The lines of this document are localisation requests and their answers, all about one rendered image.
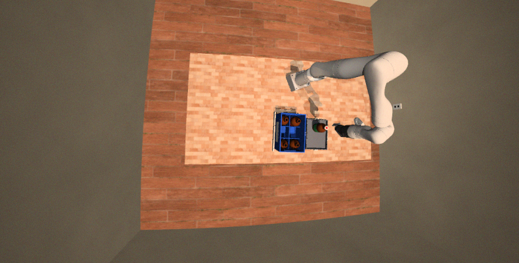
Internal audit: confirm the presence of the blue crate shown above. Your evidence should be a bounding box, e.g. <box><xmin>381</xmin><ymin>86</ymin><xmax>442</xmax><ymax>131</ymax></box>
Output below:
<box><xmin>274</xmin><ymin>113</ymin><xmax>306</xmax><ymax>153</ymax></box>

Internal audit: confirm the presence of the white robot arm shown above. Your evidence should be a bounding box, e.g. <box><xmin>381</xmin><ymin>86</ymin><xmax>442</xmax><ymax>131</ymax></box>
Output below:
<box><xmin>295</xmin><ymin>51</ymin><xmax>408</xmax><ymax>144</ymax></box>

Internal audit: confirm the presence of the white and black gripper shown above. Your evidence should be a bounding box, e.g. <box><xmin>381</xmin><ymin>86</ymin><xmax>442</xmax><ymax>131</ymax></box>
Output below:
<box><xmin>332</xmin><ymin>117</ymin><xmax>365</xmax><ymax>139</ymax></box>

